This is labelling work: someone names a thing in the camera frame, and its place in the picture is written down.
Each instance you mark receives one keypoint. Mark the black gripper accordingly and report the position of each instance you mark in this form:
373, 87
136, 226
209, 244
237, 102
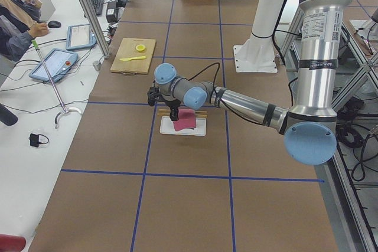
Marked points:
172, 105

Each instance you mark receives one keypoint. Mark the pink fleece cloth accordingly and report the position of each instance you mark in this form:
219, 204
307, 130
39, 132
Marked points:
186, 120

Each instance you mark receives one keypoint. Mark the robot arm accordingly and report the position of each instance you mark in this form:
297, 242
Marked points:
308, 127

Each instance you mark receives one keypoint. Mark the wooden chopstick two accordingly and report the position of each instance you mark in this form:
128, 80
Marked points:
201, 115

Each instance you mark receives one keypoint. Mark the white rectangular tray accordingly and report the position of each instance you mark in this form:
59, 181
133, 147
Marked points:
197, 128

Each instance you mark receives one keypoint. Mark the wooden chopstick one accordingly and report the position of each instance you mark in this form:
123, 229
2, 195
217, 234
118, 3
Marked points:
197, 112

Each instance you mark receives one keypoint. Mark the yellow plastic knife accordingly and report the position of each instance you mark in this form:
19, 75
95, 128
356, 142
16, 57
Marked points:
143, 57

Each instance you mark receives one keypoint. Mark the yellow lemon slice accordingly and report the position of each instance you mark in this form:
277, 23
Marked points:
140, 47

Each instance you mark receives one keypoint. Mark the wooden cutting board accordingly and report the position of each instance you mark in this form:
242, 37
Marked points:
127, 49

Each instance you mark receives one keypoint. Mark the reacher grabber tool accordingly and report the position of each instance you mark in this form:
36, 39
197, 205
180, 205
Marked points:
65, 109

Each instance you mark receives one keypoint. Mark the black power adapter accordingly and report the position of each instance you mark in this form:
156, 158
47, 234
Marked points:
112, 12

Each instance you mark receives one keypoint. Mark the far teach pendant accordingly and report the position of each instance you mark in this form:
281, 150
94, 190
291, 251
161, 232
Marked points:
80, 37

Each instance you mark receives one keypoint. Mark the teach pendant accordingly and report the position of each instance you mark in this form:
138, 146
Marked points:
80, 37
58, 61

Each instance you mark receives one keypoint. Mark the near teach pendant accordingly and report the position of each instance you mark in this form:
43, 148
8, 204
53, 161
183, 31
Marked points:
58, 61

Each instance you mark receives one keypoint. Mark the black computer mouse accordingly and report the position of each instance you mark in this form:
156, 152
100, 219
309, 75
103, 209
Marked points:
54, 24

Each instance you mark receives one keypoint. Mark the seated person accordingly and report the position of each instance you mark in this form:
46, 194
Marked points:
20, 24

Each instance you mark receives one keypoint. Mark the red bottle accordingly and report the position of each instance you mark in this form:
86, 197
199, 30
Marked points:
12, 243

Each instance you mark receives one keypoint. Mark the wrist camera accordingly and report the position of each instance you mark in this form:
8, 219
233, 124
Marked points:
154, 95

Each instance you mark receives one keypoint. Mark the white pedestal column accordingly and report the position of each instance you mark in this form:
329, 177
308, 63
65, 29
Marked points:
257, 54

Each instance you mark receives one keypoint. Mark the black clip with cable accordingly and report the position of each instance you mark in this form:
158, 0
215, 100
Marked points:
38, 139

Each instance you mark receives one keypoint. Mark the aluminium frame post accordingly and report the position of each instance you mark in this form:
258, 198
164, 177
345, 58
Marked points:
95, 25

